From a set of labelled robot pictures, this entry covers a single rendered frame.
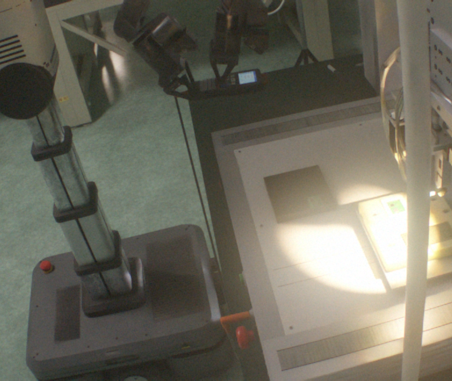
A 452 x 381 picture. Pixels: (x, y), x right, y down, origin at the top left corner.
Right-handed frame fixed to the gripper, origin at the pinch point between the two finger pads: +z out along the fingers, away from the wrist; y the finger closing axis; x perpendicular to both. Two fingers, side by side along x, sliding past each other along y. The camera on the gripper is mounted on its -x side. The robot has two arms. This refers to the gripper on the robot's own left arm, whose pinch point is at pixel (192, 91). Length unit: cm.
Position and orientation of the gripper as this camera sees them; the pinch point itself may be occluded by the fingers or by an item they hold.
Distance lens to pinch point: 155.7
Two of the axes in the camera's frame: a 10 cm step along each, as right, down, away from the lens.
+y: -0.7, -6.3, 7.7
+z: 6.4, 5.7, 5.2
